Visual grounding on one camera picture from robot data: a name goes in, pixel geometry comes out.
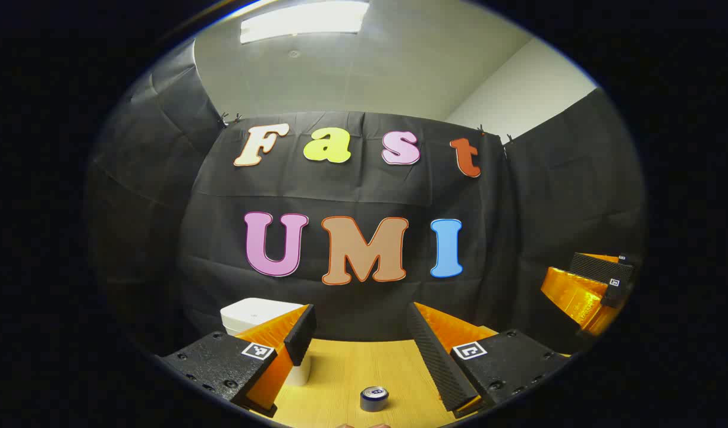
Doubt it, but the ceiling light panel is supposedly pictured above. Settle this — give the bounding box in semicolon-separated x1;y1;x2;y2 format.
240;0;370;44

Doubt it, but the blue silver pop can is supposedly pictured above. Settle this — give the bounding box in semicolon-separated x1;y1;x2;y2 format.
359;386;390;413

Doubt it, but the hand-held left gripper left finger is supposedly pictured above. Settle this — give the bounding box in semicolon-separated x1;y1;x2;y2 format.
159;303;318;418

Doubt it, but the wooden desktop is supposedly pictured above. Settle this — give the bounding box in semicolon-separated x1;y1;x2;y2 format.
251;324;501;428

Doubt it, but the white desktop garbage bin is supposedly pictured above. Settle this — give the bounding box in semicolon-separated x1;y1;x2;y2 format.
220;297;312;386

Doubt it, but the black backdrop cloth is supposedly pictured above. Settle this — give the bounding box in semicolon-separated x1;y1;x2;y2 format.
84;39;647;357

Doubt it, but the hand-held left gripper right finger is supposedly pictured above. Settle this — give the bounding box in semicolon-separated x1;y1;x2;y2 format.
406;301;571;419

